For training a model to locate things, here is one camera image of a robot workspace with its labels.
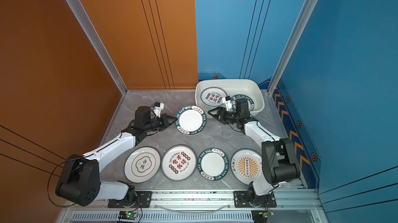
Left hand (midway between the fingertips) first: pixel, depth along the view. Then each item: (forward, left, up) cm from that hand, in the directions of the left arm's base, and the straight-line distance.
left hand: (178, 118), depth 82 cm
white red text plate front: (-18, 0, -18) cm, 25 cm away
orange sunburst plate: (-19, -37, -17) cm, 45 cm away
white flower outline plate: (-19, +20, -18) cm, 33 cm away
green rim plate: (-1, -7, -1) cm, 7 cm away
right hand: (+3, -17, 0) cm, 17 cm away
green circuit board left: (-41, +20, -19) cm, 50 cm away
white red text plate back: (+29, -20, -14) cm, 39 cm away
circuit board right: (-41, -41, -19) cm, 61 cm away
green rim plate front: (-17, -20, -21) cm, 33 cm away
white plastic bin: (+37, -36, -12) cm, 53 cm away
